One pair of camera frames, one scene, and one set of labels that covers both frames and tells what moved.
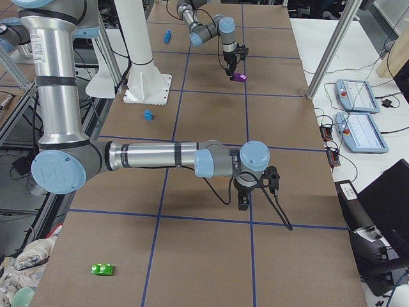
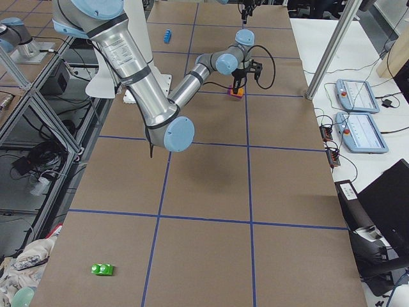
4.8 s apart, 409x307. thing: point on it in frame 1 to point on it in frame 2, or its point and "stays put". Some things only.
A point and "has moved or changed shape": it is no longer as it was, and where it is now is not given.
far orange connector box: [326, 132] stays put
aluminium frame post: [351, 13] stays put
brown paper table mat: [164, 236] stays put
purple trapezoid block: [238, 77] has moved or changed shape
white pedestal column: [134, 27] stays put
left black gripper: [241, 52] to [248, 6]
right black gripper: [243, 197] to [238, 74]
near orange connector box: [333, 157] stays put
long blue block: [167, 36] stays put
